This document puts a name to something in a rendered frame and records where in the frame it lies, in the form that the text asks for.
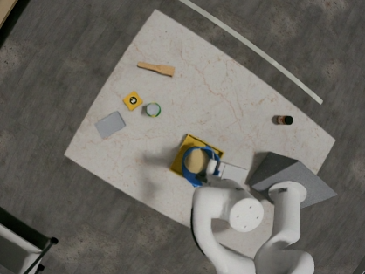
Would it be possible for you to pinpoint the wooden brush with dark bristles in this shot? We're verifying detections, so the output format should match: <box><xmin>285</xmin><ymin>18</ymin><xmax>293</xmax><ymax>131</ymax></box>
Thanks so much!
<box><xmin>138</xmin><ymin>61</ymin><xmax>175</xmax><ymax>77</ymax></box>

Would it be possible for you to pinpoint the green drink can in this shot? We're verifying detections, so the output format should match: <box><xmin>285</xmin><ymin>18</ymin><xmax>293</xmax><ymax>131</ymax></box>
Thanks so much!
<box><xmin>146</xmin><ymin>102</ymin><xmax>161</xmax><ymax>117</ymax></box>

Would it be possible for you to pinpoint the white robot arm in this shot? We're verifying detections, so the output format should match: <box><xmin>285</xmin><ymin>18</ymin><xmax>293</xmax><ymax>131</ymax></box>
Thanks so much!
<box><xmin>190</xmin><ymin>161</ymin><xmax>314</xmax><ymax>274</ymax></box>

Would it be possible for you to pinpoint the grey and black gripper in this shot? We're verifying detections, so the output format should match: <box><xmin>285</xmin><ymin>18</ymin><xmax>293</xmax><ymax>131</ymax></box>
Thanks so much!
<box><xmin>195</xmin><ymin>170</ymin><xmax>221</xmax><ymax>187</ymax></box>

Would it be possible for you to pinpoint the yellow shallow tray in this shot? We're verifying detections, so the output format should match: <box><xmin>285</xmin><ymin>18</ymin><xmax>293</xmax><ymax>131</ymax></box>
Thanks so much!
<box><xmin>169</xmin><ymin>134</ymin><xmax>225</xmax><ymax>178</ymax></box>

